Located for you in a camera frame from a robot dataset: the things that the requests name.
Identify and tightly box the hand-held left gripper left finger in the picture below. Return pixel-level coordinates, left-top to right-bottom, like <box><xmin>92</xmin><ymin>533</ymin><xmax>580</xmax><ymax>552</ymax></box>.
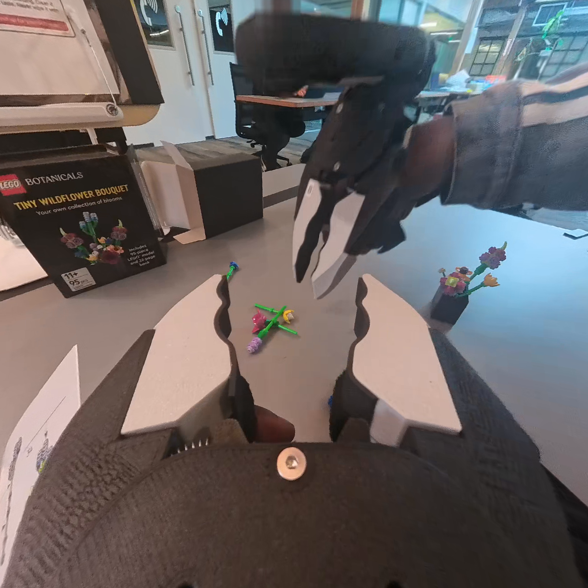
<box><xmin>120</xmin><ymin>274</ymin><xmax>258</xmax><ymax>444</ymax></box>

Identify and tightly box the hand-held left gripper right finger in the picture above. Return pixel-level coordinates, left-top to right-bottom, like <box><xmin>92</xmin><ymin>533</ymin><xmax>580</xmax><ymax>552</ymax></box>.
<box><xmin>328</xmin><ymin>274</ymin><xmax>463</xmax><ymax>445</ymax></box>

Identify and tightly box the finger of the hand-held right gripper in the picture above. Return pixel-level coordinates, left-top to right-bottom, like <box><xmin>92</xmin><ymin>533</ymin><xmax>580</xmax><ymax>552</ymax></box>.
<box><xmin>292</xmin><ymin>178</ymin><xmax>332</xmax><ymax>284</ymax></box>
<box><xmin>311</xmin><ymin>193</ymin><xmax>367</xmax><ymax>300</ymax></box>

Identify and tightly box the black lego vase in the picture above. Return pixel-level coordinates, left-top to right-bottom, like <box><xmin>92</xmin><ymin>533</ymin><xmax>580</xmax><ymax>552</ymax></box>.
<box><xmin>429</xmin><ymin>289</ymin><xmax>469</xmax><ymax>324</ymax></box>

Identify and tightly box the pink purple lego flower spike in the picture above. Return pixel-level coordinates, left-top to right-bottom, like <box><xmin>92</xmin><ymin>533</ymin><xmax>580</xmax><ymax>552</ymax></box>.
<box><xmin>440</xmin><ymin>271</ymin><xmax>467</xmax><ymax>297</ymax></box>
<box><xmin>475</xmin><ymin>241</ymin><xmax>508</xmax><ymax>281</ymax></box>

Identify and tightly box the orange flower with stem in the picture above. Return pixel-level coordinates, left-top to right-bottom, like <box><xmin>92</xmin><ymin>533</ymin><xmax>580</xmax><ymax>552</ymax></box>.
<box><xmin>466</xmin><ymin>273</ymin><xmax>500</xmax><ymax>295</ymax></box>

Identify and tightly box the person's right forearm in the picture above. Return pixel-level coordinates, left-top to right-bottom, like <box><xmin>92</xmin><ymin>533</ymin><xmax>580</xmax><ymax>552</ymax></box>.
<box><xmin>440</xmin><ymin>62</ymin><xmax>588</xmax><ymax>226</ymax></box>

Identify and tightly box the yellow lego tulip stem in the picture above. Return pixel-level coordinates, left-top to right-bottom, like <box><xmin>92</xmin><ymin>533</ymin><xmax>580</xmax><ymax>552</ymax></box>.
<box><xmin>254</xmin><ymin>303</ymin><xmax>298</xmax><ymax>336</ymax></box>

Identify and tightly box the lego instruction booklet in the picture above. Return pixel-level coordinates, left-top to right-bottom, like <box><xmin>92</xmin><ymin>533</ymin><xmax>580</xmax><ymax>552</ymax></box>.
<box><xmin>0</xmin><ymin>345</ymin><xmax>81</xmax><ymax>566</ymax></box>

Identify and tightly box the black lego set box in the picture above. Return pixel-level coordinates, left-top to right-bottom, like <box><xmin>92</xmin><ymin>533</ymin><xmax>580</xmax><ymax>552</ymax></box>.
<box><xmin>0</xmin><ymin>146</ymin><xmax>167</xmax><ymax>299</ymax></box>

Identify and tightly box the person's left hand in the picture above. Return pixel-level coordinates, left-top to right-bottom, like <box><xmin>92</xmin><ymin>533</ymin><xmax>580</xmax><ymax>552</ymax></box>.
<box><xmin>254</xmin><ymin>406</ymin><xmax>296</xmax><ymax>444</ymax></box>

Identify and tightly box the open black carton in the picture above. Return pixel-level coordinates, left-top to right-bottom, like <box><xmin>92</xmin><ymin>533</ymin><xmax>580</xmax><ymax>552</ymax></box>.
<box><xmin>136</xmin><ymin>140</ymin><xmax>265</xmax><ymax>245</ymax></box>

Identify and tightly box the wood edged desk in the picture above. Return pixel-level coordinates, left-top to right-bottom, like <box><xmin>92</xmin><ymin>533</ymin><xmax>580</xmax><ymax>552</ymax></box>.
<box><xmin>236</xmin><ymin>89</ymin><xmax>343</xmax><ymax>108</ymax></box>

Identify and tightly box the black office chair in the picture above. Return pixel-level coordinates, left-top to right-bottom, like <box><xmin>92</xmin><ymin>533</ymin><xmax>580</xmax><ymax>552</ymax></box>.
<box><xmin>229</xmin><ymin>62</ymin><xmax>306</xmax><ymax>168</ymax></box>

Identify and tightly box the black board with notice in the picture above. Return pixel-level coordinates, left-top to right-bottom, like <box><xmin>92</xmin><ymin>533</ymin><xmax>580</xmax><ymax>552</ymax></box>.
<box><xmin>0</xmin><ymin>0</ymin><xmax>164</xmax><ymax>134</ymax></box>

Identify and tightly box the metal door handle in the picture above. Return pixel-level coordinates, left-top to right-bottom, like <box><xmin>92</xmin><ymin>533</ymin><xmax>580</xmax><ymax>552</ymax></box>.
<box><xmin>198</xmin><ymin>9</ymin><xmax>216</xmax><ymax>85</ymax></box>
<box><xmin>175</xmin><ymin>5</ymin><xmax>196</xmax><ymax>88</ymax></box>

